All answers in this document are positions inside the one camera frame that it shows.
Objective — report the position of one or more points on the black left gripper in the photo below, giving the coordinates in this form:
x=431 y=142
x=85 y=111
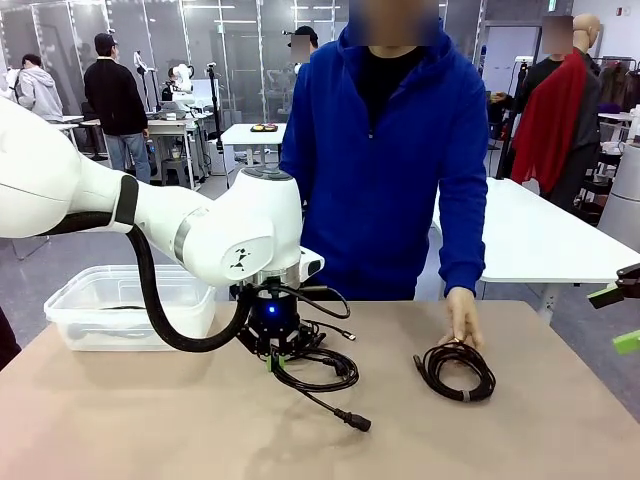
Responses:
x=272 y=325

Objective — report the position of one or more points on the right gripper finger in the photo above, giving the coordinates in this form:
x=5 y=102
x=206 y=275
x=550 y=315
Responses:
x=607 y=296
x=629 y=344

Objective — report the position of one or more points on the person's left forearm blue sleeve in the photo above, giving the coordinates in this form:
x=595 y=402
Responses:
x=465 y=250

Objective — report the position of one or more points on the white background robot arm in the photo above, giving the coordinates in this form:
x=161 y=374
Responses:
x=182 y=75

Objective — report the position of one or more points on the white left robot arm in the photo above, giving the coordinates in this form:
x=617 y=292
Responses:
x=240 y=220

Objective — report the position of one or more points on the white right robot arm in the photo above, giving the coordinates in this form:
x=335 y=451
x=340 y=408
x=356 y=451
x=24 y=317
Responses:
x=625 y=200

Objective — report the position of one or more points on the person's left hand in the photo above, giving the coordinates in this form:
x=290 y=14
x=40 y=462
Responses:
x=465 y=317

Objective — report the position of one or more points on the large white table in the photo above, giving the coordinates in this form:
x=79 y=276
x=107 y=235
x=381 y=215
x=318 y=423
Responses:
x=540 y=235

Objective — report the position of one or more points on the black tripod pole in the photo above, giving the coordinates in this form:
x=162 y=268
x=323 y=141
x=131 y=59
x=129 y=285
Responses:
x=505 y=150

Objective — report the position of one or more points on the red shawl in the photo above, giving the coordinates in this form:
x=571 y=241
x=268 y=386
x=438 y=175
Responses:
x=550 y=115

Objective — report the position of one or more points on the grey plastic stool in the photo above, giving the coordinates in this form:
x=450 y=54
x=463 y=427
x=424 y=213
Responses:
x=175 y=172

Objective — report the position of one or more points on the person in blue hoodie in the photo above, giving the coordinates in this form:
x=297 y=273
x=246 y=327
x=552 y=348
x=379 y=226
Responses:
x=400 y=175

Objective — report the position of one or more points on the clear plastic storage bin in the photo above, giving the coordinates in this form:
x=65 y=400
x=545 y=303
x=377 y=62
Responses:
x=75 y=310

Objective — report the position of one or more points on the small white standing desk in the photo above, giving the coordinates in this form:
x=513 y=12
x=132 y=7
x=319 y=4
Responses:
x=240 y=135

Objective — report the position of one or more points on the clothes rack with garments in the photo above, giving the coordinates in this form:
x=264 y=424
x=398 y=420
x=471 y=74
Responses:
x=617 y=82

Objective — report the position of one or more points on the black tray with food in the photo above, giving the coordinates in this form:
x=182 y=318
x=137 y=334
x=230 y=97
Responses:
x=264 y=129

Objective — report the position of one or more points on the person in black shirt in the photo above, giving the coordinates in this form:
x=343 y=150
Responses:
x=540 y=75

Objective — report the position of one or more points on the white desk with equipment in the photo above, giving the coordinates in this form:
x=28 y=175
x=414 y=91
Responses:
x=170 y=129

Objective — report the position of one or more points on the dark bulky object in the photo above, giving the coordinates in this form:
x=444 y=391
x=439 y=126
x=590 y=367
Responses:
x=6 y=340

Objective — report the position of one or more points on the man in black jacket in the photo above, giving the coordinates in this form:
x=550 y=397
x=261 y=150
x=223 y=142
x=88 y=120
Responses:
x=115 y=95

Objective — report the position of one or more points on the long white desk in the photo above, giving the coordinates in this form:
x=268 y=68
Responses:
x=70 y=119

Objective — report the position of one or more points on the person in light grey hoodie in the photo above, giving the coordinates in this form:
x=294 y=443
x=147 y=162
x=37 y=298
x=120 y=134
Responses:
x=42 y=92

